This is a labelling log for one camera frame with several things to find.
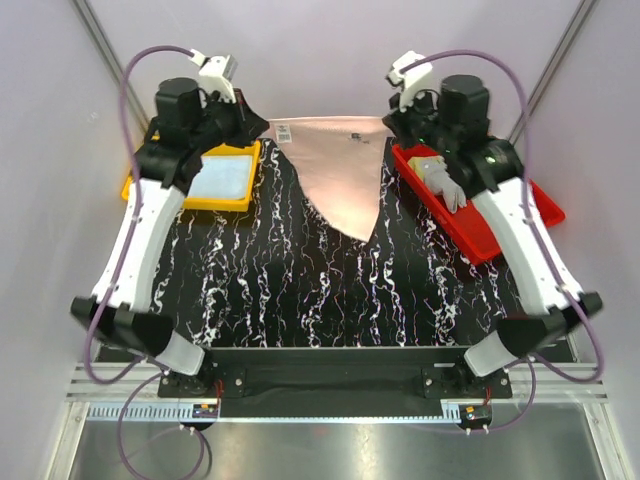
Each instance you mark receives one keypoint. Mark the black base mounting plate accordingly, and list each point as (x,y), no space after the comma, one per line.
(429,372)

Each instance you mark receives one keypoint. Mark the yellow-green towel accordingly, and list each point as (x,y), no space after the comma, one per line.
(427,166)

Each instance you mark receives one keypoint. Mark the light blue towel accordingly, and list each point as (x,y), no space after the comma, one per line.
(222,177)

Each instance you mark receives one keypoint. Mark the left small electronics board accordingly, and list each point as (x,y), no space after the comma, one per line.
(205,410)

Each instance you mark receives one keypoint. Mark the aluminium frame rail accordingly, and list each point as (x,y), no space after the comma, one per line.
(136,398)

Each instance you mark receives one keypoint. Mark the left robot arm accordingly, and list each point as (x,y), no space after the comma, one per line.
(190,121)

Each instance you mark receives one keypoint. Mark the small electronics board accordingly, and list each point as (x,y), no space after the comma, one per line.
(205,410)
(477,413)

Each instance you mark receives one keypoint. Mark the pink towel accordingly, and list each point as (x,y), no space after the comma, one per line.
(338,162)

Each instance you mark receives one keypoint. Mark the right small electronics board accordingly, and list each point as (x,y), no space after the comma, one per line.
(477,413)

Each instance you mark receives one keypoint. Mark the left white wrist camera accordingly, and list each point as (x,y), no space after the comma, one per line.
(216,74)

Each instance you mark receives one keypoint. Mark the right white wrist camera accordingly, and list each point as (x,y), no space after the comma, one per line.
(410,76)

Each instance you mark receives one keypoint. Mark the right corner aluminium post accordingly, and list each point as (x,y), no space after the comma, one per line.
(551,30)

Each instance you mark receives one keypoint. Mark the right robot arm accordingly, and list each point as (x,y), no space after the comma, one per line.
(454,159)

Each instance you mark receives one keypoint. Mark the yellow plastic bin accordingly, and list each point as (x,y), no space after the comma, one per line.
(165,179)

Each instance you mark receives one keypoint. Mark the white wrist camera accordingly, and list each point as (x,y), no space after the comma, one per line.
(216,74)
(410,76)

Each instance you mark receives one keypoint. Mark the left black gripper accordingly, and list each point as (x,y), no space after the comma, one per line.
(248,123)

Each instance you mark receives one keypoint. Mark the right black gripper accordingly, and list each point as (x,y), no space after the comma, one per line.
(397,119)

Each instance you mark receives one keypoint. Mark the red plastic bin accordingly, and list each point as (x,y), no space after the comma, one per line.
(467,227)

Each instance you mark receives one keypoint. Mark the left corner aluminium post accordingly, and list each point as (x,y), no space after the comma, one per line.
(97,34)

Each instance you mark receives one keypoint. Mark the corner aluminium post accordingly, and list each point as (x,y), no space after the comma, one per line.
(551,30)
(97,34)

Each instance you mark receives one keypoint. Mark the grey towel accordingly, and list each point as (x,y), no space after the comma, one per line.
(438,181)

